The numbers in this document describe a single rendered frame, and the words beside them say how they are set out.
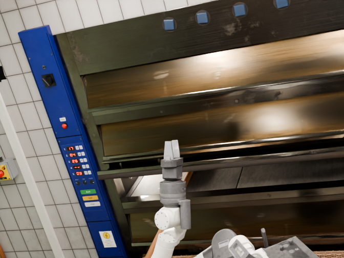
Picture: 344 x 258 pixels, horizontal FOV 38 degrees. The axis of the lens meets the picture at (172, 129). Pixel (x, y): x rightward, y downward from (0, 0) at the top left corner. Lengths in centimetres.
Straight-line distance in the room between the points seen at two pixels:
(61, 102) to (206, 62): 74
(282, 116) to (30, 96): 124
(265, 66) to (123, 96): 68
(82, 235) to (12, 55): 105
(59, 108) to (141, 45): 55
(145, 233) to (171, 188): 107
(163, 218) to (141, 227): 105
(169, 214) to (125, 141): 87
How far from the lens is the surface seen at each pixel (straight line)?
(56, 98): 249
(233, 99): 223
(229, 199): 247
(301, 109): 223
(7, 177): 282
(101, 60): 235
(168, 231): 177
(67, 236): 295
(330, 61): 213
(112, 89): 238
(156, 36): 222
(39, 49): 245
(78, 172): 263
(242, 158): 218
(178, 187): 166
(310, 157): 215
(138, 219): 270
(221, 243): 172
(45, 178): 279
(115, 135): 248
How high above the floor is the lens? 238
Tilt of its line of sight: 20 degrees down
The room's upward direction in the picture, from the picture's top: 15 degrees counter-clockwise
